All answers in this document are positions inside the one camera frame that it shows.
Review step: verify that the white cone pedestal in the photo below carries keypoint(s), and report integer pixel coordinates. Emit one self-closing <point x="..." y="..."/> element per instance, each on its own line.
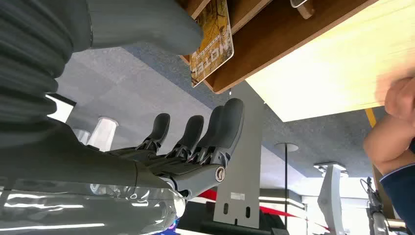
<point x="82" y="136"/>
<point x="103" y="133"/>

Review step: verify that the person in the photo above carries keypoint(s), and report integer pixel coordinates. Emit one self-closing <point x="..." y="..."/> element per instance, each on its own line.
<point x="402" y="194"/>

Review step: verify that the yellow hotel key card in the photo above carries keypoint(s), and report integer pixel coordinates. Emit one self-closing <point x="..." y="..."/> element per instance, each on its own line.
<point x="212" y="42"/>

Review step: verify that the brown wooden card holder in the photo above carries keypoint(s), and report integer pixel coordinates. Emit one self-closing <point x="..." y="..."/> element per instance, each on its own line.
<point x="269" y="35"/>

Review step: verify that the black pole with round base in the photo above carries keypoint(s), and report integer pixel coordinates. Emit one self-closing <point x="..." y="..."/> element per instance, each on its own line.
<point x="286" y="149"/>

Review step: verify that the white machine stand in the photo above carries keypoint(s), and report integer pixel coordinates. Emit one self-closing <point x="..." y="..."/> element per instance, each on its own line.
<point x="330" y="198"/>

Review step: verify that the wooden peg with clear piece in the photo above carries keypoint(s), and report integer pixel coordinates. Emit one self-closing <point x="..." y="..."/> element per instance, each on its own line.
<point x="304" y="9"/>

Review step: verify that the grey metal table leg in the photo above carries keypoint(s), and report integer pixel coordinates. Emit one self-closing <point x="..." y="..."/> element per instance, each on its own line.
<point x="241" y="181"/>

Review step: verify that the ribbed grey right arm sleeve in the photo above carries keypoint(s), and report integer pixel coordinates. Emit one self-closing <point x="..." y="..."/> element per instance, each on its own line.
<point x="26" y="65"/>

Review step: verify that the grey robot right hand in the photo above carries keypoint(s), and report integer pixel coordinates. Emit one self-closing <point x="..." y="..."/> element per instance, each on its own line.
<point x="81" y="162"/>

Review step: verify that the yellow table frame bar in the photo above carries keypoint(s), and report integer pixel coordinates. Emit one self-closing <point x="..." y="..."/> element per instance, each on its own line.
<point x="370" y="117"/>

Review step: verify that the white board with black frame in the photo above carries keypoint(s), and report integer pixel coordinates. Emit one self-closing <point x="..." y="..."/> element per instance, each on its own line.
<point x="60" y="108"/>

